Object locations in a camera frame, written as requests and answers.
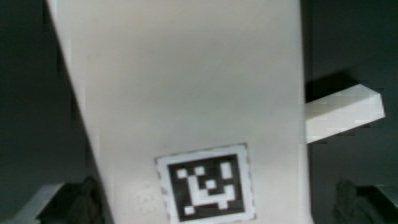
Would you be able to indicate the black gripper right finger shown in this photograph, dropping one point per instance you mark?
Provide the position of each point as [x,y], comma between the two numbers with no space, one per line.
[366,204]

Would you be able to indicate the white cabinet top block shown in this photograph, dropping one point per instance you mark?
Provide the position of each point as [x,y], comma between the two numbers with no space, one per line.
[187,73]

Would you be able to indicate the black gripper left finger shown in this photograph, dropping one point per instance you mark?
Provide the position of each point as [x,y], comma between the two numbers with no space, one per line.
[64,204]

